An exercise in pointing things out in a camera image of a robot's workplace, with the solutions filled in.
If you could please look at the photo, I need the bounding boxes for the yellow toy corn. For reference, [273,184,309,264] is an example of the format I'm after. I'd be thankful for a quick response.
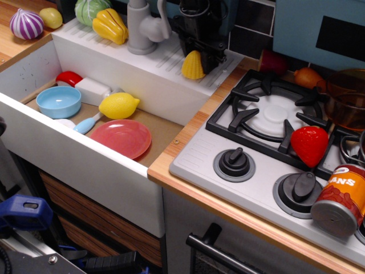
[181,50,205,80]

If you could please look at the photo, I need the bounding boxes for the grey metal mounting plate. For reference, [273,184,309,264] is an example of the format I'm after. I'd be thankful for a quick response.
[1,231,83,274]

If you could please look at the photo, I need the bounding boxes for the yellow toy lemon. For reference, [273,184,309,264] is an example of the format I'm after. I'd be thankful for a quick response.
[99,92,140,120]

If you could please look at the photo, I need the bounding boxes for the yellow-green toy potato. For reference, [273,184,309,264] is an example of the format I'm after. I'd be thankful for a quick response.
[39,7,63,29]

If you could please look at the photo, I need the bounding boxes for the black oven door handle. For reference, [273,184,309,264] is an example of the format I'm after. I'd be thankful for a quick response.
[186,223,263,273]

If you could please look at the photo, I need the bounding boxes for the green toy cabbage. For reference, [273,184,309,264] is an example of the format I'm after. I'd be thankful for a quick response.
[74,0,112,27]

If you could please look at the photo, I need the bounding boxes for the light blue plastic bowl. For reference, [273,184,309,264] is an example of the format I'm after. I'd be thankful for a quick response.
[36,86,82,119]

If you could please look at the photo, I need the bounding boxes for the grey toy stove top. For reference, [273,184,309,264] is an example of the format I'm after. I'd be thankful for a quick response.
[169,69,365,269]

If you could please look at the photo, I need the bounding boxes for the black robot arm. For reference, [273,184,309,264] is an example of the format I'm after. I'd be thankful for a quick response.
[172,0,228,74]

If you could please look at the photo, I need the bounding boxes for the white toy sink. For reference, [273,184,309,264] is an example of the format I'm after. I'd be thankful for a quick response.
[0,17,246,239]

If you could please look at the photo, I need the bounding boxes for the black right stove knob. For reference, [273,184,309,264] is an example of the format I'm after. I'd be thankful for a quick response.
[273,172,323,219]

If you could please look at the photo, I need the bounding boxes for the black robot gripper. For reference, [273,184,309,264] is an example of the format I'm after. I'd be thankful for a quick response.
[172,13,226,75]

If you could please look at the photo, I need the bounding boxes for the blue and white toy brush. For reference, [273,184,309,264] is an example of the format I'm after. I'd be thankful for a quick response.
[73,112,103,135]

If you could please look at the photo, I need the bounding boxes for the white toy salt shaker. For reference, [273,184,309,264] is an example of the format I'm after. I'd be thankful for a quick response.
[75,77,124,106]

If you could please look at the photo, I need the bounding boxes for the grey toy faucet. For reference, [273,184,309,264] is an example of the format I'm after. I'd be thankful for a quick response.
[127,1,172,55]

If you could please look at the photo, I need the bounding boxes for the blue clamp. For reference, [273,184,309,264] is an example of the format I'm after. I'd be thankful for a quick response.
[1,195,53,231]

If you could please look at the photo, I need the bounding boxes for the black left stove knob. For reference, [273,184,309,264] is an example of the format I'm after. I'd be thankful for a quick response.
[213,147,256,183]

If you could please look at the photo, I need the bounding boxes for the orange toy beans can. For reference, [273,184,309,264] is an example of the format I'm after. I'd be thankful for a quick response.
[311,164,364,237]

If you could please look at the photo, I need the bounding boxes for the orange transparent toy pot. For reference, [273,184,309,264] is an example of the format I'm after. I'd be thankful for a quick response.
[317,69,364,131]

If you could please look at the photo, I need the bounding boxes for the orange toy carrot piece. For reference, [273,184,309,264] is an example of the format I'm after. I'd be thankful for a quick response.
[294,67,324,89]

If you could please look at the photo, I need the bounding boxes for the yellow toy bell pepper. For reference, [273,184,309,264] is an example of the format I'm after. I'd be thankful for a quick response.
[92,8,129,45]

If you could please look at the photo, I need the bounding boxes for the black stove grate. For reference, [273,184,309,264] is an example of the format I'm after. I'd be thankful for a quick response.
[206,70,360,179]

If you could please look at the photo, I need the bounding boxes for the dark red toy vegetable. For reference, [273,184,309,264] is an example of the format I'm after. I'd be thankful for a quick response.
[258,49,289,76]

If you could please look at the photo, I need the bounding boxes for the pink plastic plate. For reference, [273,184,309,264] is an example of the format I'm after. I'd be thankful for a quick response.
[90,119,152,159]

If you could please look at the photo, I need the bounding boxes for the red and white toy mushroom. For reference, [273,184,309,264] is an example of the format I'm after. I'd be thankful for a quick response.
[55,71,83,87]

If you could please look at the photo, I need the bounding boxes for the red toy strawberry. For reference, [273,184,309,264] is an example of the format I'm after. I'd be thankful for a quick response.
[290,126,329,168]

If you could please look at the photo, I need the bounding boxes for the black braided cable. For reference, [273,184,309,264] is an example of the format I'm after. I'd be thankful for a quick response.
[0,247,12,274]

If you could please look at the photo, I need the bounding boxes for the purple striped toy onion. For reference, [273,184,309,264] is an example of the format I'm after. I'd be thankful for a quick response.
[9,9,44,40]

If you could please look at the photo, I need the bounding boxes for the black stove knob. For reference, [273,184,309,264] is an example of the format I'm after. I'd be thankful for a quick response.
[273,172,323,219]
[213,147,256,183]

